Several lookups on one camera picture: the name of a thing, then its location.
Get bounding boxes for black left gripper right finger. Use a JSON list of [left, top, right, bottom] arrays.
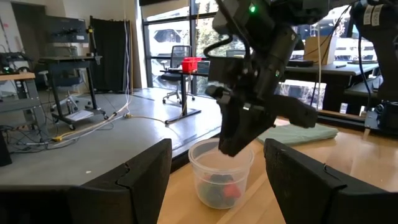
[[263, 138, 398, 224]]

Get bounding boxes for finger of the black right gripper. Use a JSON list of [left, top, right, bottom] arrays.
[[231, 107, 277, 156], [219, 104, 249, 156]]

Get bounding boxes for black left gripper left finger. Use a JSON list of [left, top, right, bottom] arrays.
[[0, 138, 173, 224]]

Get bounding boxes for dark cherry green stem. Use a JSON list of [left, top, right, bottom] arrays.
[[210, 174, 234, 187]]

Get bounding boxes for red strawberry green leaves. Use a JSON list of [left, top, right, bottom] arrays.
[[223, 183, 242, 200]]

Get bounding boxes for clear plastic tupperware cup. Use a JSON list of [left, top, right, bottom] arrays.
[[188, 138, 255, 210]]

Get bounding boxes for teal folded cloth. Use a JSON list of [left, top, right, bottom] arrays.
[[257, 123, 340, 147]]

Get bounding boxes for black closed laptop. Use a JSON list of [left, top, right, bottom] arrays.
[[286, 58, 315, 68]]

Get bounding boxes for black standing desk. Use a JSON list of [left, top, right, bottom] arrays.
[[159, 68, 210, 125]]

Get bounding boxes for grey box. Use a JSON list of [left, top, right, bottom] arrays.
[[197, 60, 210, 74]]

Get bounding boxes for brown cardboard box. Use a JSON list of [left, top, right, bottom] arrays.
[[303, 35, 339, 66]]

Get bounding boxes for red plastic box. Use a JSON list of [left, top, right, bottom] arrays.
[[182, 57, 202, 73]]

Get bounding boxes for dark grey desk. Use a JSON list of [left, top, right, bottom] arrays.
[[284, 60, 381, 113]]

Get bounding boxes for black mesh office chair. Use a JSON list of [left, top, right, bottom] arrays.
[[160, 45, 196, 105]]

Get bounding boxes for white paper sheet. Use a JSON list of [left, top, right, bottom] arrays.
[[65, 109, 95, 122]]

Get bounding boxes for large glass window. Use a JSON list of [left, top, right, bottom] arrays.
[[141, 0, 380, 97]]

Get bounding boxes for black curtain panel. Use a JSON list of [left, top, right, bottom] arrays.
[[90, 17, 133, 93]]

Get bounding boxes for black rolling workbench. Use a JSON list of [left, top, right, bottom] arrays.
[[37, 55, 108, 131]]

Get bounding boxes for wooden top workbench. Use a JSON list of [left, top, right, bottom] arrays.
[[0, 72, 47, 147]]

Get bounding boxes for black tabletop device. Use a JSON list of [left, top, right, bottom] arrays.
[[0, 51, 32, 74]]

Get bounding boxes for black equipment panel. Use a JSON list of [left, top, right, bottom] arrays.
[[45, 15, 88, 44]]

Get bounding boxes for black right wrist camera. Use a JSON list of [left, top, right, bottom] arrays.
[[207, 57, 247, 85]]

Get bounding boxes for yellow floor cable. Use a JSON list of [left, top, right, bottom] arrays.
[[52, 105, 167, 143]]

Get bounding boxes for black floor cable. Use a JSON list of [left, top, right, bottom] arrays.
[[6, 124, 63, 154]]

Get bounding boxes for white hanging cable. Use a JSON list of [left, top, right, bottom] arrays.
[[123, 0, 131, 110]]

